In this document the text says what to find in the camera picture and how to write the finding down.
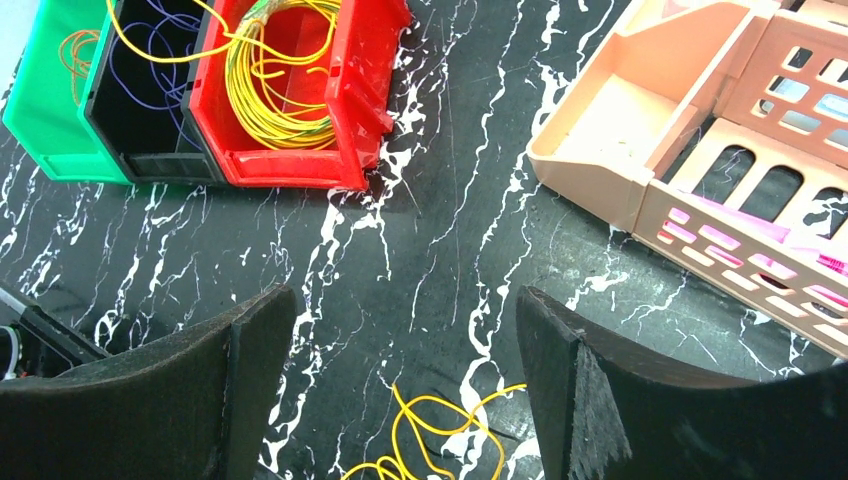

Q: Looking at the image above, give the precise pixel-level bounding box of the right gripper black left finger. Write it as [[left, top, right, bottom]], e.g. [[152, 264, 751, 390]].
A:
[[1, 285, 297, 479]]

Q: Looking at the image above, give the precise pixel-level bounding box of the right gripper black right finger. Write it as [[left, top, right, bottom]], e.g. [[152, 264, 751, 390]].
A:
[[516, 286, 847, 479]]

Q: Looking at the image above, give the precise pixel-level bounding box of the black plastic bin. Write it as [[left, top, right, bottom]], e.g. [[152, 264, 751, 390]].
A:
[[82, 1, 226, 185]]

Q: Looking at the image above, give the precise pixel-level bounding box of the green plastic bin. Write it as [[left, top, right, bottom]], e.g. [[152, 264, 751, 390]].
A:
[[3, 1, 129, 184]]

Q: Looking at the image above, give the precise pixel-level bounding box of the purple cable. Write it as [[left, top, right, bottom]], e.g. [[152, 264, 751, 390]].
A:
[[107, 0, 203, 150]]

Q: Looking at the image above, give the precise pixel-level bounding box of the orange cable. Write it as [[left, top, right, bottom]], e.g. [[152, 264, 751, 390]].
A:
[[58, 28, 102, 107]]

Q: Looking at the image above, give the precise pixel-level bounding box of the red plastic bin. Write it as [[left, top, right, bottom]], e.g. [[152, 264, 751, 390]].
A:
[[185, 1, 411, 190]]

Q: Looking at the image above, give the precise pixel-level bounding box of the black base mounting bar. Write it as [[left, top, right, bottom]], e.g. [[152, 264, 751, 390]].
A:
[[1, 285, 109, 381]]

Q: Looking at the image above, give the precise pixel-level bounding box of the pink flat item in tray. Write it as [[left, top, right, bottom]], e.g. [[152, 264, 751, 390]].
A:
[[658, 194, 847, 290]]

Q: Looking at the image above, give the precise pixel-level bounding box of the pink tiered file tray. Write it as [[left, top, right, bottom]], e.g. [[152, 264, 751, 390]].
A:
[[527, 1, 847, 358]]

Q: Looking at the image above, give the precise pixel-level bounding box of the yellow green coiled cable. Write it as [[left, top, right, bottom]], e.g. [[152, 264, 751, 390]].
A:
[[223, 0, 342, 152]]

